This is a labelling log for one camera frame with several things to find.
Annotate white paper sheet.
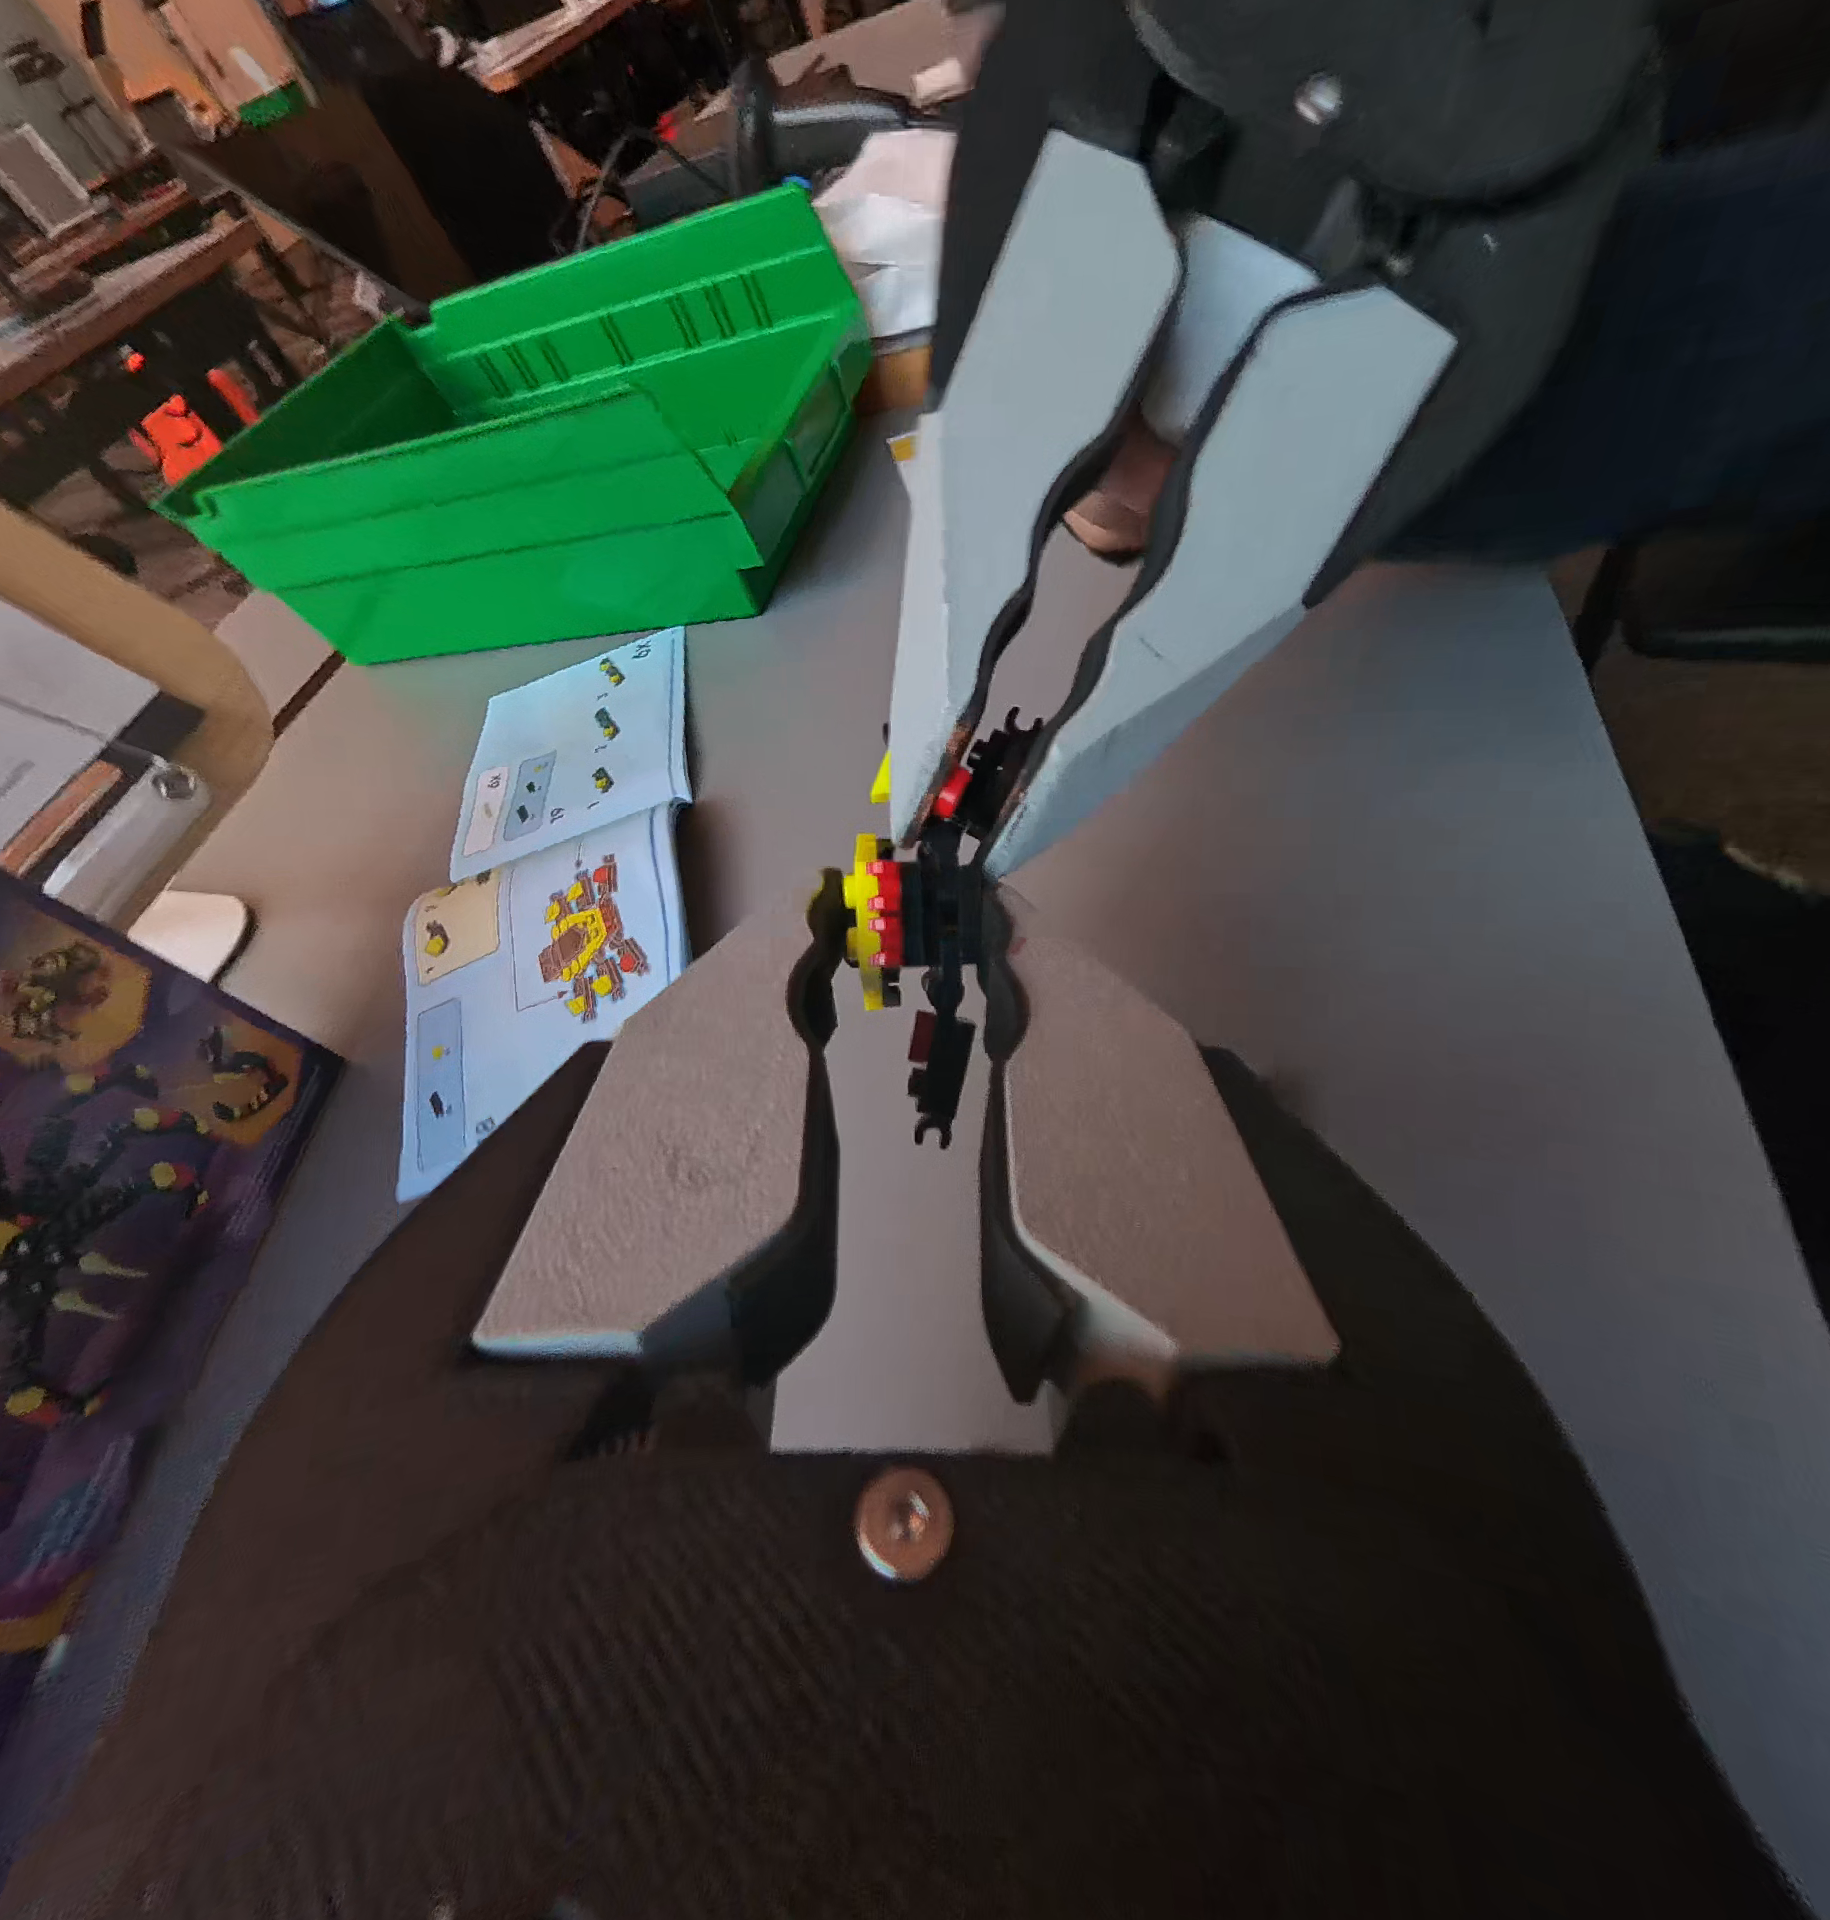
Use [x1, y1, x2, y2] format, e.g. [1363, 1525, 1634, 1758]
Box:
[818, 129, 957, 342]

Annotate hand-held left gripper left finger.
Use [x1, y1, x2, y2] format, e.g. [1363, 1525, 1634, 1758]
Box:
[469, 902, 845, 1398]

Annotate black yellow red lego model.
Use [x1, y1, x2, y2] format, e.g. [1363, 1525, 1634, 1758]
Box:
[806, 707, 1046, 1154]

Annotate green plastic bin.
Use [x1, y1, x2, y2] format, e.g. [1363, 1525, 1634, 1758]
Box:
[154, 184, 874, 666]

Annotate wooden workbench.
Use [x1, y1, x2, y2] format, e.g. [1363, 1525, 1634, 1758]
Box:
[0, 179, 273, 438]

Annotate purple yellow lego box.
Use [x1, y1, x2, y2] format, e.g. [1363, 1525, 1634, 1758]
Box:
[0, 842, 348, 1823]

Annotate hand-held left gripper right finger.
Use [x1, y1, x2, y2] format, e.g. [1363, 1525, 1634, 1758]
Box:
[978, 883, 1344, 1409]

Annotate light blue instruction booklet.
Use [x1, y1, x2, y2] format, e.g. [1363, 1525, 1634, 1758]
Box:
[398, 626, 695, 1206]

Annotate person's right hand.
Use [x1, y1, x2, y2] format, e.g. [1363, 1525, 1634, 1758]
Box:
[1061, 400, 1180, 561]

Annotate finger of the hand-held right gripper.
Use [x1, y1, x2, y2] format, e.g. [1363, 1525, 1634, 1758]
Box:
[880, 129, 1190, 849]
[981, 284, 1461, 877]

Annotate instruction sheet on wooden board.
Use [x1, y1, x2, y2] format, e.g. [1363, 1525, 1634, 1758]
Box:
[0, 477, 280, 983]

